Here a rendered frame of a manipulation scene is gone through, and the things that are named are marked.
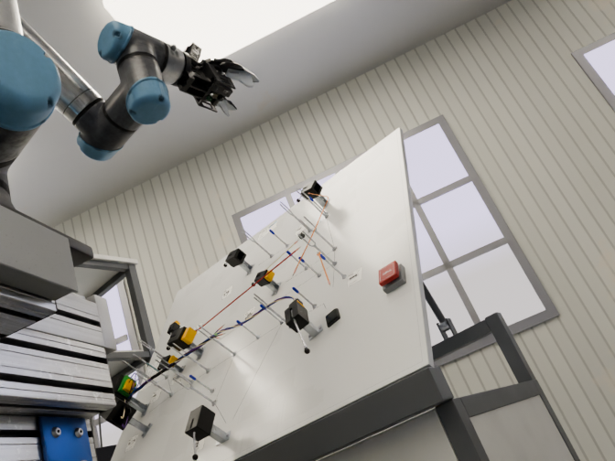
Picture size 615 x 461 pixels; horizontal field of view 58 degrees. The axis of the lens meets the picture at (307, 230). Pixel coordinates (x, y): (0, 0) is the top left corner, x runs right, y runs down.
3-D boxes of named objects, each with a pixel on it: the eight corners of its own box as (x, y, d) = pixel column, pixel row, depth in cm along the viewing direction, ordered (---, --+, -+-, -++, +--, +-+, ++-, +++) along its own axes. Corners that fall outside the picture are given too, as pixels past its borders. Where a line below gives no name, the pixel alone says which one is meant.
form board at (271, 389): (85, 538, 158) (80, 536, 157) (180, 294, 240) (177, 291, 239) (435, 369, 105) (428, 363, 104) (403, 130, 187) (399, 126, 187)
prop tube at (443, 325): (450, 329, 164) (396, 240, 170) (443, 333, 166) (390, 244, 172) (453, 326, 167) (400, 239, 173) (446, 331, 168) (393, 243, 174)
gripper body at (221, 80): (218, 114, 121) (172, 97, 112) (204, 89, 125) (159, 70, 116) (239, 88, 117) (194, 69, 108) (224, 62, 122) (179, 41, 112)
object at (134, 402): (125, 414, 191) (91, 393, 185) (156, 396, 182) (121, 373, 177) (118, 432, 185) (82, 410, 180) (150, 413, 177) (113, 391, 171)
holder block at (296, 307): (296, 333, 135) (285, 324, 134) (295, 319, 140) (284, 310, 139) (309, 323, 134) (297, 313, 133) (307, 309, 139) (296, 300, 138)
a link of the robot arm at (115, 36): (99, 70, 101) (91, 37, 104) (150, 90, 109) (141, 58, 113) (122, 40, 97) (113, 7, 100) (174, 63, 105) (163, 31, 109)
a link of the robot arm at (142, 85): (147, 143, 105) (134, 99, 110) (182, 104, 100) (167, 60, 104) (110, 132, 99) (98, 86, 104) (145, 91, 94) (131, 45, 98)
